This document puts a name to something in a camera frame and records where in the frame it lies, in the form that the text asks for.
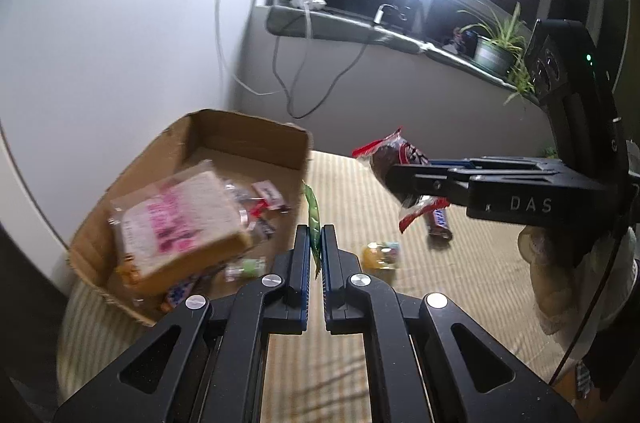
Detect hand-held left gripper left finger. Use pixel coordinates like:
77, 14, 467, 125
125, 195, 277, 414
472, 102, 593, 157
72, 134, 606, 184
52, 224, 312, 423

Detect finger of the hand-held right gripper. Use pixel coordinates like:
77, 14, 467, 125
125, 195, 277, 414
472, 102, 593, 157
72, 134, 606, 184
385, 163, 482, 208
428, 156, 567, 176

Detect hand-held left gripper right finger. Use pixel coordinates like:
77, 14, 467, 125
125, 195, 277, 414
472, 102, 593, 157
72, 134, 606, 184
321, 224, 581, 423

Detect red chocolate cake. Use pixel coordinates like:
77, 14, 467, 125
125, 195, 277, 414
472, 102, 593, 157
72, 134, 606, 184
351, 128, 451, 234

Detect green snack packet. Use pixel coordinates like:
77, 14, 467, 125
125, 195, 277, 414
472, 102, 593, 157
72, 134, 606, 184
301, 181, 322, 274

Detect clear green candy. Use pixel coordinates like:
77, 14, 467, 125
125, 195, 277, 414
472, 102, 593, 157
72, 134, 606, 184
224, 257, 267, 283

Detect bread packet with pink print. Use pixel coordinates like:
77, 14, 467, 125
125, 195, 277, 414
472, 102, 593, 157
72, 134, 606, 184
109, 160, 255, 299

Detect cardboard box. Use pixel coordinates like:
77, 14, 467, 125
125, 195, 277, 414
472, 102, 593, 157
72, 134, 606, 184
66, 109, 314, 328

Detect person's right forearm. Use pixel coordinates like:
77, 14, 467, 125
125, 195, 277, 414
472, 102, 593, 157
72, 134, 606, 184
517, 225, 640, 384

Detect dark silver wrapped candy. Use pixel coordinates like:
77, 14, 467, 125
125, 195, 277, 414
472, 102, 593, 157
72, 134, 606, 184
245, 215, 278, 244

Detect orange jelly cup colourful lid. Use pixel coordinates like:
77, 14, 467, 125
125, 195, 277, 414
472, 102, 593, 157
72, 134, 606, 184
361, 242, 403, 271

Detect pink white candy packet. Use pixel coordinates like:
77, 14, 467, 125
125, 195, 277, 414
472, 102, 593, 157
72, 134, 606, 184
250, 180, 291, 211

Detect striped beige bed sheet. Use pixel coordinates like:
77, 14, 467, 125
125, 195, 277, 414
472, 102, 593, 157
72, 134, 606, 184
57, 150, 576, 423

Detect potted spider plant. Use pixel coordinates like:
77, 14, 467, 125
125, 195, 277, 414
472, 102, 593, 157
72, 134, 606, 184
457, 2, 538, 104

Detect small dark sill ornament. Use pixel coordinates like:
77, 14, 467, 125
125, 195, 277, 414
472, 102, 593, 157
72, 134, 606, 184
445, 28, 478, 54

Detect black light stand base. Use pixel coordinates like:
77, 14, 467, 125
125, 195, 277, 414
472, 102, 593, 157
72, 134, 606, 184
400, 0, 426, 34

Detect grey window sill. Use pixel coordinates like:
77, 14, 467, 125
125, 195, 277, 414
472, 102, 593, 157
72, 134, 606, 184
265, 4, 543, 106

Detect white curved panel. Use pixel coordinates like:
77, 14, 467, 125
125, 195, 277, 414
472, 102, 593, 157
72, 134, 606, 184
0, 0, 266, 284

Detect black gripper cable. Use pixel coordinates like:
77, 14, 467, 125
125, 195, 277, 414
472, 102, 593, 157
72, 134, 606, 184
547, 223, 633, 386

